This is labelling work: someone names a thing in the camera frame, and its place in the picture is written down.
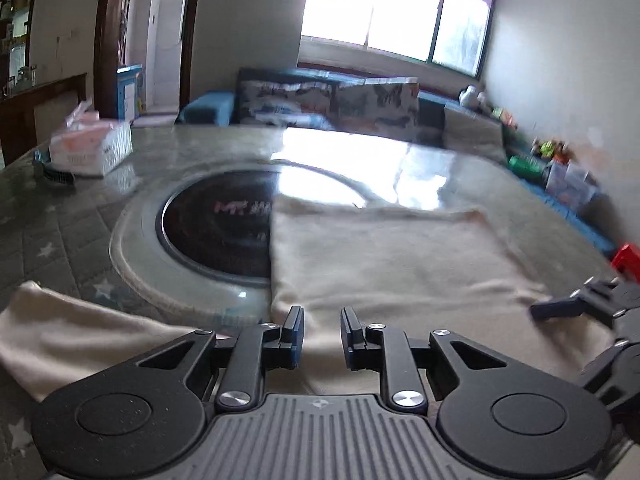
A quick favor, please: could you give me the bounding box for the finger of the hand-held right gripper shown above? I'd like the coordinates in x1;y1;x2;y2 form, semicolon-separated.
530;276;640;332
579;336;640;409

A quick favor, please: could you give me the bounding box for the cream shirt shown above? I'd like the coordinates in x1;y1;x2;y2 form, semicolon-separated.
0;195;618;403

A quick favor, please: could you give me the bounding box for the round black induction cooktop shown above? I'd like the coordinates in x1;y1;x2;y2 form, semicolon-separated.
156;172;368;288

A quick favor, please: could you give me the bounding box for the panda plush toy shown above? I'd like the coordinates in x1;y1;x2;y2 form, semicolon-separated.
459;85;488;108

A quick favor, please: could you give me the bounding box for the butterfly print pillow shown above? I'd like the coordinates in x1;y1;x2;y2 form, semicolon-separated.
239;80;333;131
332;77;446;148

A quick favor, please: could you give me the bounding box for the black smartwatch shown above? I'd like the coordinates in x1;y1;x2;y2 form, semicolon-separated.
32;152;76;186

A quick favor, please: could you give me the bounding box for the green plastic bowl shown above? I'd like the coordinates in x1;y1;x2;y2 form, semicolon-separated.
509;155;543;178

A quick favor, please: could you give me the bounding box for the dark wooden door frame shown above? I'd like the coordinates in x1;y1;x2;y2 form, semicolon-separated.
95;0;206;121

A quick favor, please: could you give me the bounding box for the teal sofa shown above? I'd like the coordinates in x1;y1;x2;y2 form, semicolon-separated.
177;66;616;256

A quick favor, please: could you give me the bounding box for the grey cushion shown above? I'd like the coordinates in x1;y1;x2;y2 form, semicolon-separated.
442;105;503;161

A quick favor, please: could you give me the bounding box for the clear storage box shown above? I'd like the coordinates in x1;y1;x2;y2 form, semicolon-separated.
545;160;598;211

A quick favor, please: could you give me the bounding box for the white pink tissue pack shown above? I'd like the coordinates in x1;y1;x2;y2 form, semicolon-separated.
49;101;133;178

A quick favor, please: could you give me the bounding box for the green yellow plush toy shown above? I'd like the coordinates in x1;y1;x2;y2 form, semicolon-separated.
532;139;571;163

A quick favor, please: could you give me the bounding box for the large window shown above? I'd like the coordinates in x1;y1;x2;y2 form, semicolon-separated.
300;0;501;78

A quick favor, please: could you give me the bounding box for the small blue white cabinet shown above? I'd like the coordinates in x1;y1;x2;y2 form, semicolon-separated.
116;63;145;121

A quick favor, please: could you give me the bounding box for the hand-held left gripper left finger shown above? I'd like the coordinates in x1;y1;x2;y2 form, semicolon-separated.
107;306;305;410

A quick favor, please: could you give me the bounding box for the red plastic stool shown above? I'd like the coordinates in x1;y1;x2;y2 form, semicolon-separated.
611;243;640;281

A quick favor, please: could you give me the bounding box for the wooden display shelf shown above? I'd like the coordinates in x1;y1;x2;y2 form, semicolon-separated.
0;0;43;98

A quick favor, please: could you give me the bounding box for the dark wooden sideboard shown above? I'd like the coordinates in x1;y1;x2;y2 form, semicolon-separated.
0;72;88;166

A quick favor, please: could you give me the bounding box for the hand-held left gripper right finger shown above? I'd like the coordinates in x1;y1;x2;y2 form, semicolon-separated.
341;307;538;410

